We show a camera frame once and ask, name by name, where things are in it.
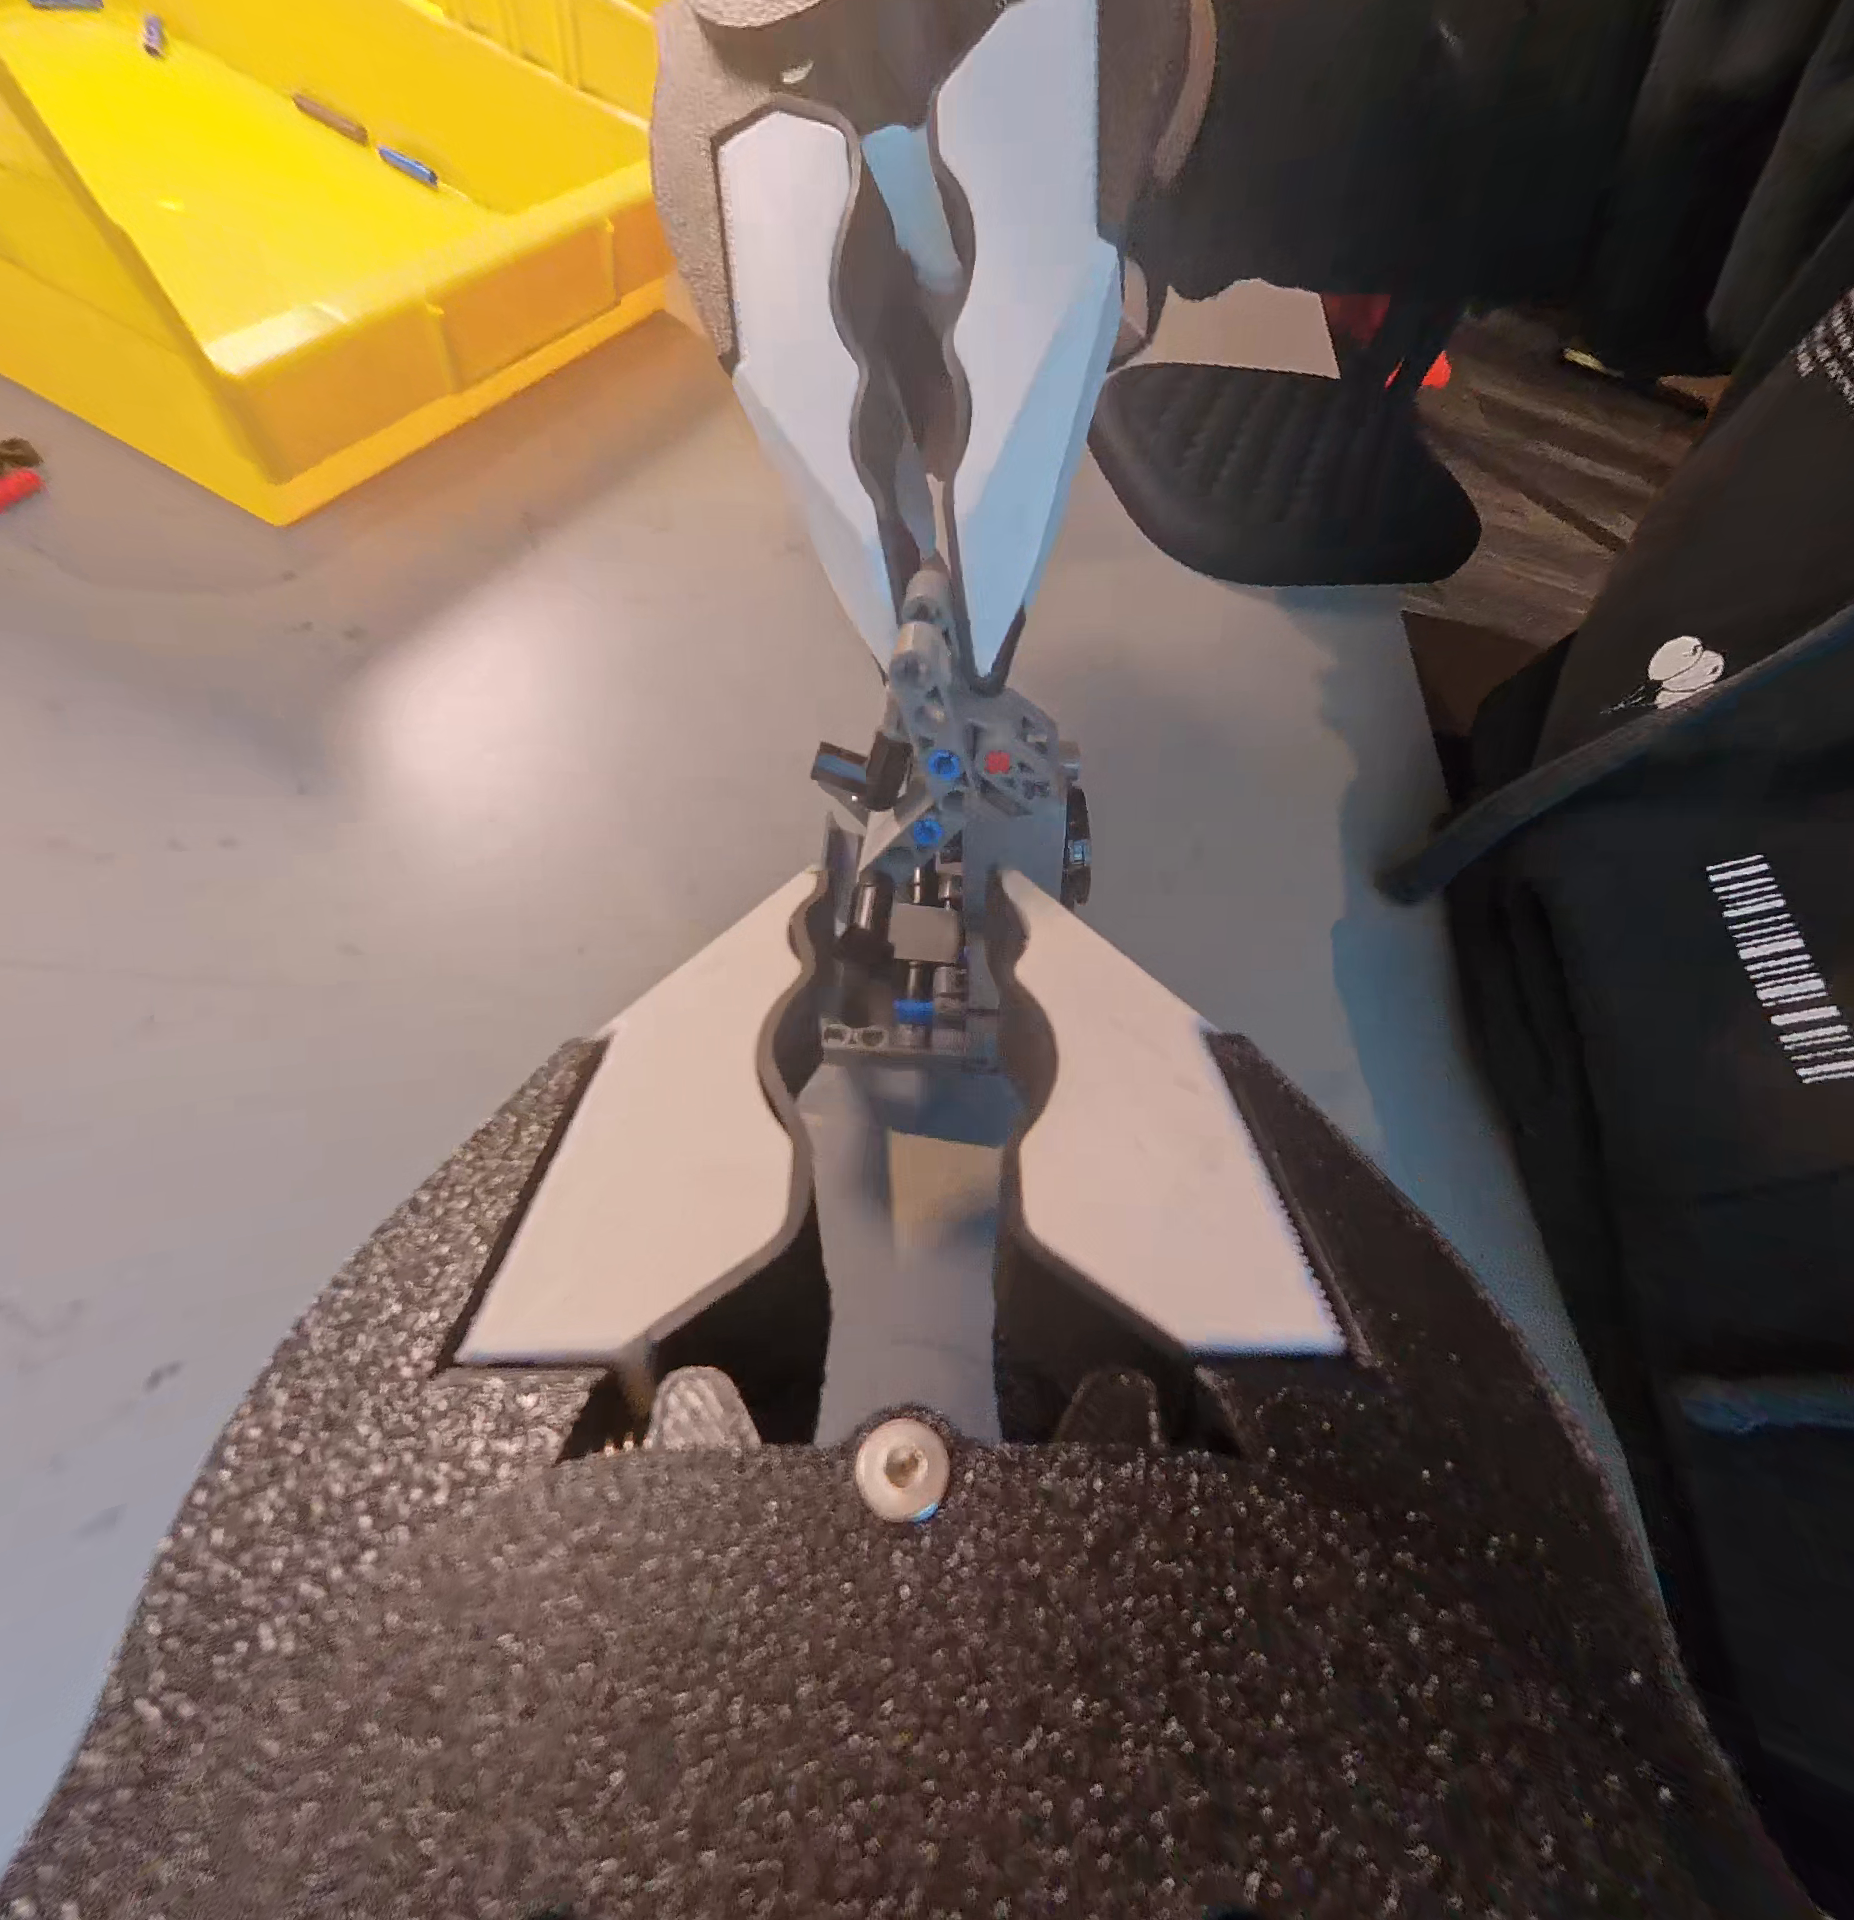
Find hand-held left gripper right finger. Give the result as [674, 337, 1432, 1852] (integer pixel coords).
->
[990, 868, 1349, 1365]

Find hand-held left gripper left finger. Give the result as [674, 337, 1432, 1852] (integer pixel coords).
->
[454, 868, 838, 1371]

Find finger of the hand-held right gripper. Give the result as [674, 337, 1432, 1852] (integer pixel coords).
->
[927, 0, 1128, 688]
[711, 102, 932, 674]

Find grey motor block assembly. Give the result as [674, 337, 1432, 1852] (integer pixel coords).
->
[814, 779, 1095, 1070]

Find dark grey brick beam assembly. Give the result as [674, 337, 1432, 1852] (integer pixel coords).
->
[859, 553, 977, 887]

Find grey desk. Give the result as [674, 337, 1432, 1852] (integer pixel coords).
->
[0, 269, 1648, 1892]

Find person's black hoodie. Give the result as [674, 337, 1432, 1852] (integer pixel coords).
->
[1384, 0, 1854, 1920]

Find scattered small building pins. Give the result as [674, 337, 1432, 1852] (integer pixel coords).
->
[0, 434, 46, 594]

